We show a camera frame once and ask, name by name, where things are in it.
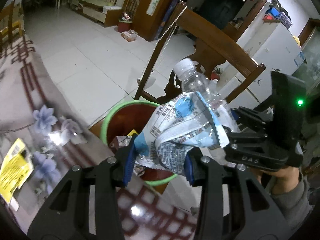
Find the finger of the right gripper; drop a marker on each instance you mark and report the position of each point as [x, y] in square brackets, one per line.
[246, 138]
[252, 119]

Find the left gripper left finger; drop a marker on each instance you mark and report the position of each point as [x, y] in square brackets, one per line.
[84, 205]

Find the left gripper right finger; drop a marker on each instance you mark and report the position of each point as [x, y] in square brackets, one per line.
[234, 205]

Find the clear plastic bottle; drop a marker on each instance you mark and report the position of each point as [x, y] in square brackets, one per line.
[193, 80]

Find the yellow medicine box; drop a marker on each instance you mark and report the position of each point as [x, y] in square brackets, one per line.
[15, 169]

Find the blue white snack wrapper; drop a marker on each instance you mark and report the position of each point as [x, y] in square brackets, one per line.
[176, 127]

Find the grey sleeve forearm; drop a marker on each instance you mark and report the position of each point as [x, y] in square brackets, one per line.
[295, 205]

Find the red green trash bin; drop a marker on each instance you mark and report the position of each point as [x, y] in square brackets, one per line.
[131, 117]

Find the person's right hand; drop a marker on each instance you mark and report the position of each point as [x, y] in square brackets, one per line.
[287, 179]

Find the white refrigerator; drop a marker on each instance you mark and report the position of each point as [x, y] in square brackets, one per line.
[274, 46]

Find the carved wooden chair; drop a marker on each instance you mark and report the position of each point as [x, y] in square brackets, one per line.
[213, 48]

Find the cardboard tissue box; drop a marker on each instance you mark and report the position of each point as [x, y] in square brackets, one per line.
[129, 35]

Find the small red floor bin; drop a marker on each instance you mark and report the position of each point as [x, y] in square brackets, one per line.
[124, 22]

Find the low tv cabinet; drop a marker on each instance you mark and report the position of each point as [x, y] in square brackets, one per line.
[98, 11]

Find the far wooden chair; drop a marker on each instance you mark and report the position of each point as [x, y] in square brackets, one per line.
[12, 25]

